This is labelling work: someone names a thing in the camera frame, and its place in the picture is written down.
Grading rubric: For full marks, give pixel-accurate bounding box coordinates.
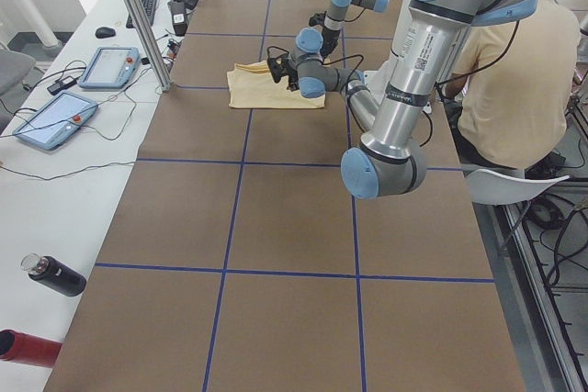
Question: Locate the black keyboard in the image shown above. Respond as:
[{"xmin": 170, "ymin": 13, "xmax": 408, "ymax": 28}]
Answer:
[{"xmin": 125, "ymin": 0, "xmax": 161, "ymax": 29}]

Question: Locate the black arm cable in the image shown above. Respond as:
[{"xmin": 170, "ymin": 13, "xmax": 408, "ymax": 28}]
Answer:
[{"xmin": 266, "ymin": 45, "xmax": 368, "ymax": 85}]

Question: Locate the black computer mouse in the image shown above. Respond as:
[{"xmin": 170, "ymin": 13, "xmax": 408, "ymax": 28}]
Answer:
[{"xmin": 95, "ymin": 27, "xmax": 117, "ymax": 39}]

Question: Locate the far blue teach pendant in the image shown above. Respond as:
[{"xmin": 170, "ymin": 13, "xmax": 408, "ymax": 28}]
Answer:
[{"xmin": 77, "ymin": 47, "xmax": 141, "ymax": 90}]

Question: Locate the person in beige shirt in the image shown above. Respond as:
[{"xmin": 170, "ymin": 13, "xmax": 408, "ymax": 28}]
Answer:
[{"xmin": 443, "ymin": 0, "xmax": 581, "ymax": 170}]

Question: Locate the near blue teach pendant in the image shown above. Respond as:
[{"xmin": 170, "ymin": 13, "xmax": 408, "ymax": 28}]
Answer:
[{"xmin": 13, "ymin": 91, "xmax": 98, "ymax": 151}]

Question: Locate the aluminium frame post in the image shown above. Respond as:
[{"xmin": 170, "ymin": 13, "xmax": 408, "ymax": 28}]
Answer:
[{"xmin": 123, "ymin": 0, "xmax": 172, "ymax": 92}]

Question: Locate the black bottle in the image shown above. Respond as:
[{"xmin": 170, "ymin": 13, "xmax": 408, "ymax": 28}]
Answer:
[{"xmin": 20, "ymin": 253, "xmax": 86, "ymax": 297}]

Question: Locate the white chair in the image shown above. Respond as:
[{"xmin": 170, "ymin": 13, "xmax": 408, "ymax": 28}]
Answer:
[{"xmin": 463, "ymin": 167, "xmax": 571, "ymax": 246}]

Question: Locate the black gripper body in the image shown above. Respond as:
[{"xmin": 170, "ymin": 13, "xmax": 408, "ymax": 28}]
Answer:
[
  {"xmin": 320, "ymin": 28, "xmax": 341, "ymax": 58},
  {"xmin": 281, "ymin": 57, "xmax": 300, "ymax": 90}
]

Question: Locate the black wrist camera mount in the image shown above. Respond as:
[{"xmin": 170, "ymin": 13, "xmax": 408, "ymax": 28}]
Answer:
[
  {"xmin": 266, "ymin": 55, "xmax": 288, "ymax": 84},
  {"xmin": 309, "ymin": 11, "xmax": 326, "ymax": 28}
]

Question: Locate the beige long-sleeve printed shirt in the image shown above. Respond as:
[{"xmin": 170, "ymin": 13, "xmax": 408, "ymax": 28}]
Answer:
[{"xmin": 227, "ymin": 61, "xmax": 325, "ymax": 109}]

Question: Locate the blue teach pendant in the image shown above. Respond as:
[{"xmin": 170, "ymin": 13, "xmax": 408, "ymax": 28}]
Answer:
[
  {"xmin": 77, "ymin": 47, "xmax": 141, "ymax": 90},
  {"xmin": 13, "ymin": 91, "xmax": 98, "ymax": 151}
]

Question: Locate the red bottle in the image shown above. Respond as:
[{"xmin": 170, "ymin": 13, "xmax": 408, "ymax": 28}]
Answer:
[{"xmin": 1, "ymin": 330, "xmax": 62, "ymax": 368}]

